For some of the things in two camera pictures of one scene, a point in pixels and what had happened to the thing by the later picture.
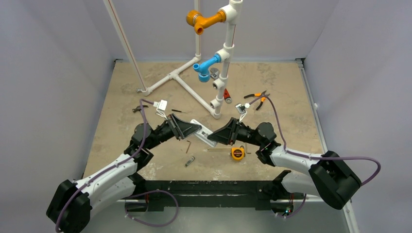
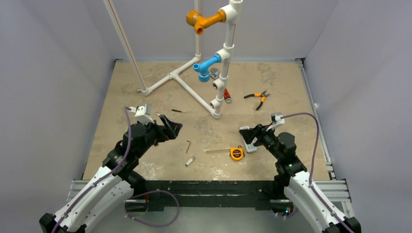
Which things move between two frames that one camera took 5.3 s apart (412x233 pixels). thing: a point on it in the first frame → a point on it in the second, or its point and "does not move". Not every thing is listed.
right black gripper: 234,129 → 258,136
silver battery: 190,161 does not move
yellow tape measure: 237,153 does not move
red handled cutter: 263,99 does not move
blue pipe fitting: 204,75 does not move
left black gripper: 181,128 → 169,129
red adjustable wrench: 227,96 does not move
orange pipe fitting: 195,19 does not move
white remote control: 202,133 → 249,147
